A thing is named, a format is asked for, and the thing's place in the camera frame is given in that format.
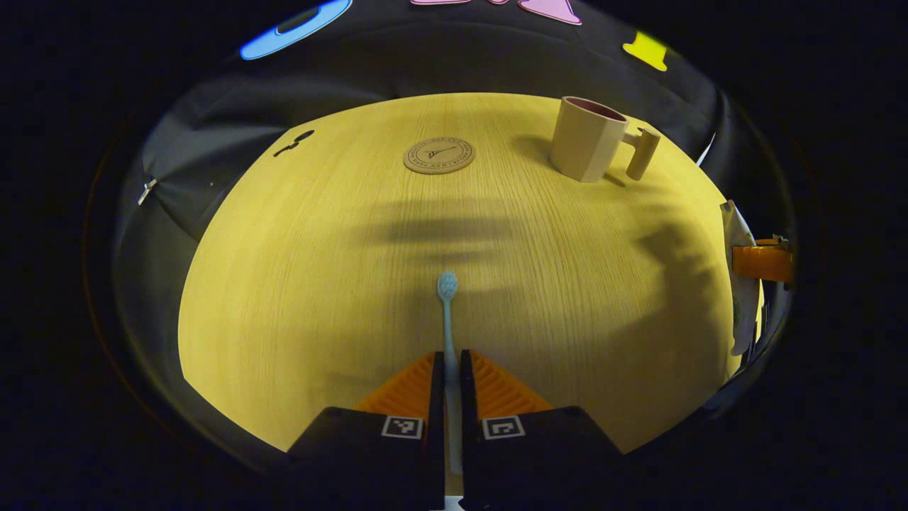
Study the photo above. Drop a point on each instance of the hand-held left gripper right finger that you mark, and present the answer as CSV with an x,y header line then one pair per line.
x,y
468,426

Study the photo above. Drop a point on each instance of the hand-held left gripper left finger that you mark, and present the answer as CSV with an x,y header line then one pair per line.
x,y
436,426

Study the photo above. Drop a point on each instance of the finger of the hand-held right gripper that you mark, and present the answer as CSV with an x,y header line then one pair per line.
x,y
762,261

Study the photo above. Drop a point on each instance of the white toothpaste tube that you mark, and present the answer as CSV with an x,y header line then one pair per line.
x,y
741,305

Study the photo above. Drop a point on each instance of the light blue toothbrush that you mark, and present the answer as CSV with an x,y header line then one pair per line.
x,y
447,287

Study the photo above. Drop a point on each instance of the beige cup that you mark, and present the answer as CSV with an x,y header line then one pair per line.
x,y
585,145

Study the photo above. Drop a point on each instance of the round cork coaster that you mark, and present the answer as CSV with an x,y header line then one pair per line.
x,y
439,155

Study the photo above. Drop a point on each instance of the black backdrop cloth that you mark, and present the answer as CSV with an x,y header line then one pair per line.
x,y
440,57

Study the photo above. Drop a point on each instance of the silver metal clip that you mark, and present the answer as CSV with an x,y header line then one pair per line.
x,y
147,191

